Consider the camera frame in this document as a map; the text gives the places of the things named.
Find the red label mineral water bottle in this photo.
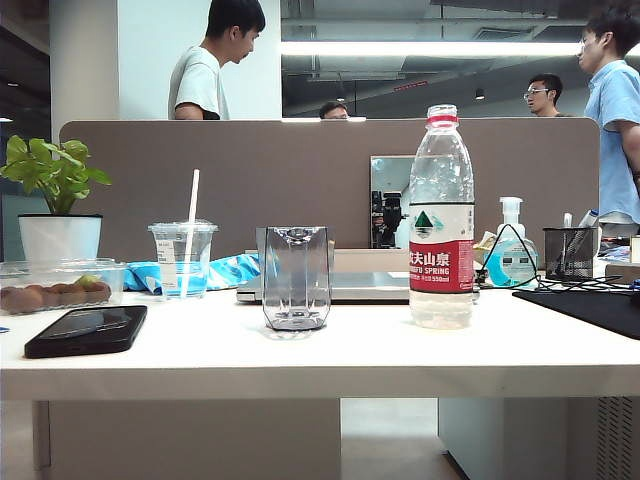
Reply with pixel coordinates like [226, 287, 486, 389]
[408, 103, 476, 330]

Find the clear faceted glass mug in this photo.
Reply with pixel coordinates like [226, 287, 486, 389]
[255, 225, 335, 334]

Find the blue hand sanitizer pump bottle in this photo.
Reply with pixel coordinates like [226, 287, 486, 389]
[483, 196, 540, 289]

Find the beige flat box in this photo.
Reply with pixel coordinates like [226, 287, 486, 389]
[327, 247, 414, 274]

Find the silver laptop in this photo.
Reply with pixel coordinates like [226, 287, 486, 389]
[235, 269, 481, 305]

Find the brown desk partition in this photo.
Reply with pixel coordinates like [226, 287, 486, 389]
[58, 117, 601, 264]

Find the seated man behind partition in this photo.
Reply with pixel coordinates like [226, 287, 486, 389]
[318, 100, 351, 120]

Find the white drinking straw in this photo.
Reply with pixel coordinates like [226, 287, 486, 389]
[179, 168, 201, 300]

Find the clear lidded plastic cup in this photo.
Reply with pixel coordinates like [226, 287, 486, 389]
[147, 221, 220, 301]

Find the blue patterned cloth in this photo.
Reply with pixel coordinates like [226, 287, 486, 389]
[123, 252, 262, 294]

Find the man in white t-shirt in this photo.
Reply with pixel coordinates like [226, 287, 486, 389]
[167, 0, 266, 121]

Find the white ceiling light strip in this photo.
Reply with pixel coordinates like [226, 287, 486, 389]
[280, 40, 589, 57]

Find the clear plastic fruit container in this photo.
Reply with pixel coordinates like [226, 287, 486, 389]
[0, 257, 129, 316]

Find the brown kiwi fruit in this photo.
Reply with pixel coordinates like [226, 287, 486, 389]
[82, 280, 113, 304]
[52, 283, 90, 306]
[0, 284, 45, 315]
[24, 283, 64, 307]

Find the white desk leg panel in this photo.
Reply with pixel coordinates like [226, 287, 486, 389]
[32, 398, 342, 469]

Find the black mesh pen holder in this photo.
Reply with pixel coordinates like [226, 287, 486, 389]
[542, 226, 600, 282]

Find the black smartphone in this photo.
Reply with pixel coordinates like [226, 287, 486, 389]
[23, 304, 149, 360]

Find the white plant pot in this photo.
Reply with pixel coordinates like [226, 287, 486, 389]
[17, 213, 104, 264]

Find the man with glasses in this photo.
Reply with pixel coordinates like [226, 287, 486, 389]
[523, 73, 576, 119]

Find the green leafy plant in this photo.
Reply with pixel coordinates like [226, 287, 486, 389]
[0, 134, 113, 216]

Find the black desk mat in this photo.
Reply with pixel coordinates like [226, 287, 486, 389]
[511, 288, 640, 341]

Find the white under-desk cabinet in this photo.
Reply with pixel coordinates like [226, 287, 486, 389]
[438, 397, 640, 480]

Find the blue printed packet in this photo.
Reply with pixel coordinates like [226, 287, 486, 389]
[597, 234, 640, 262]

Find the beige cardboard box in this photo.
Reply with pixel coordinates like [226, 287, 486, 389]
[603, 260, 640, 284]

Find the man in blue shirt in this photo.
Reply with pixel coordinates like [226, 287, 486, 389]
[577, 4, 640, 236]

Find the black thin cable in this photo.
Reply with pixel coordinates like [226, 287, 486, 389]
[474, 223, 636, 294]

